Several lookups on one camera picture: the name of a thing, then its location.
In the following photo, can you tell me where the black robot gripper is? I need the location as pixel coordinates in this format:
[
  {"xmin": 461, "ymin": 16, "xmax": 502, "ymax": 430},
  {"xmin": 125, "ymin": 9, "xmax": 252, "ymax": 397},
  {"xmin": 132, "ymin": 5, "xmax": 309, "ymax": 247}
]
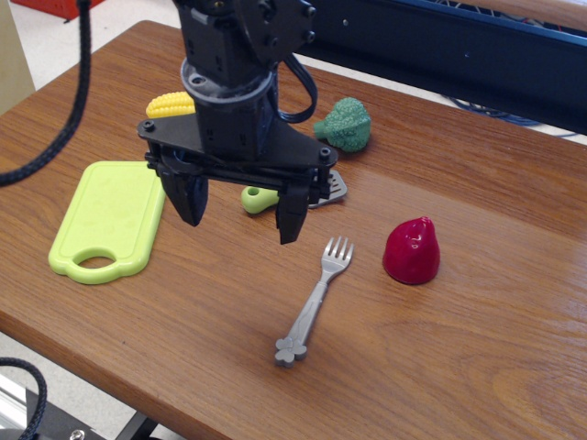
[{"xmin": 138, "ymin": 62, "xmax": 338, "ymax": 245}]

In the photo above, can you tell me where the green handled grey spatula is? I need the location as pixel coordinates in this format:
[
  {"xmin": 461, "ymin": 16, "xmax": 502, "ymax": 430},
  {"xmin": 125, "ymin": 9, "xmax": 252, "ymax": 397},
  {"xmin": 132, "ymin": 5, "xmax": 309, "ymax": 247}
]
[{"xmin": 240, "ymin": 170, "xmax": 348, "ymax": 215}]

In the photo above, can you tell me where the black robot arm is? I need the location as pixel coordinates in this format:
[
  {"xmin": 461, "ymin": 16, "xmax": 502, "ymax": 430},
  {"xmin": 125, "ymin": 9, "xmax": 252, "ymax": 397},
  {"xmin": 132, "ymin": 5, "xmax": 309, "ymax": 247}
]
[{"xmin": 138, "ymin": 1, "xmax": 338, "ymax": 244}]

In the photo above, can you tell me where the lime green cutting board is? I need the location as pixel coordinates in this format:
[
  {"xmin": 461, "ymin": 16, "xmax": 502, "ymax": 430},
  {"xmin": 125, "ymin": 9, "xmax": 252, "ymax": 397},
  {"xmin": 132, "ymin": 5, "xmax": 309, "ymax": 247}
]
[{"xmin": 49, "ymin": 161, "xmax": 165, "ymax": 285}]

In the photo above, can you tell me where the grey plastic toy fork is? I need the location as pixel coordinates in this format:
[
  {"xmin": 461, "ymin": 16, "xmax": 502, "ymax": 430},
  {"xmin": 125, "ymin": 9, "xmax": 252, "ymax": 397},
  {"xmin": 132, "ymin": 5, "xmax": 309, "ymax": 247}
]
[{"xmin": 274, "ymin": 236, "xmax": 354, "ymax": 368}]

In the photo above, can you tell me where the yellow toy corn cob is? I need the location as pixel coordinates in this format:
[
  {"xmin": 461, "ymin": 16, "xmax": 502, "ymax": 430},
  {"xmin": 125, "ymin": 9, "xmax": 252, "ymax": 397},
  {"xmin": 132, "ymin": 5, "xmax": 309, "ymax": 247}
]
[{"xmin": 146, "ymin": 92, "xmax": 196, "ymax": 118}]

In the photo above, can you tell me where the green toy broccoli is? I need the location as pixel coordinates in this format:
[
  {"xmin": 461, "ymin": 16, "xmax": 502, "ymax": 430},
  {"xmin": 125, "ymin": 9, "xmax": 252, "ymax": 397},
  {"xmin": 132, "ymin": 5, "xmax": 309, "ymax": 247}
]
[{"xmin": 314, "ymin": 97, "xmax": 371, "ymax": 153}]

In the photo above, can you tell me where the red toy strawberry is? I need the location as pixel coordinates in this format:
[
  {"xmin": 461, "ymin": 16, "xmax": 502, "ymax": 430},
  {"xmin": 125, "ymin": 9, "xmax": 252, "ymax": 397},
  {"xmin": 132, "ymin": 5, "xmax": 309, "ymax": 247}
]
[{"xmin": 382, "ymin": 216, "xmax": 440, "ymax": 285}]

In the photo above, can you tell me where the red box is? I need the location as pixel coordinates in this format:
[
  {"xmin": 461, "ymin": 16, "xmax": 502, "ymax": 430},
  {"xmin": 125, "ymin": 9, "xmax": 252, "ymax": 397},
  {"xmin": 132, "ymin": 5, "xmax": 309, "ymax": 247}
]
[{"xmin": 10, "ymin": 0, "xmax": 80, "ymax": 20}]

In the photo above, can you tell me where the black braided cable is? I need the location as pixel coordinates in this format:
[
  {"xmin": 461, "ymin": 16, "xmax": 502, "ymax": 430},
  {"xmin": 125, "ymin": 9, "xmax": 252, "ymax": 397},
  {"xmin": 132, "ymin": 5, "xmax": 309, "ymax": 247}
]
[{"xmin": 0, "ymin": 0, "xmax": 94, "ymax": 440}]

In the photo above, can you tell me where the blue cable bundle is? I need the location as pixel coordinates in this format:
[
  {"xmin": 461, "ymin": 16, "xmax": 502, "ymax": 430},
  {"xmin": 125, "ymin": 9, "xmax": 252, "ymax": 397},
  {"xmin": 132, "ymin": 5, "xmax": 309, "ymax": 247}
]
[{"xmin": 439, "ymin": 93, "xmax": 587, "ymax": 141}]

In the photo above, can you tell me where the black metal table bracket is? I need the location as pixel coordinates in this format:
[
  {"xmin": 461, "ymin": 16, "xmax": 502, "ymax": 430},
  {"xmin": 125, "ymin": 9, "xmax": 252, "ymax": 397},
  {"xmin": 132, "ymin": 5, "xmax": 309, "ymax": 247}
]
[{"xmin": 34, "ymin": 402, "xmax": 158, "ymax": 439}]

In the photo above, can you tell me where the dark blue metal frame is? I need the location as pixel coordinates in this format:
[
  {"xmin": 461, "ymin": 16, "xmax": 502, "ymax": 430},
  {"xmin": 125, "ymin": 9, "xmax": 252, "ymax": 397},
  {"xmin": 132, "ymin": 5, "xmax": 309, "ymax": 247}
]
[{"xmin": 300, "ymin": 1, "xmax": 586, "ymax": 134}]

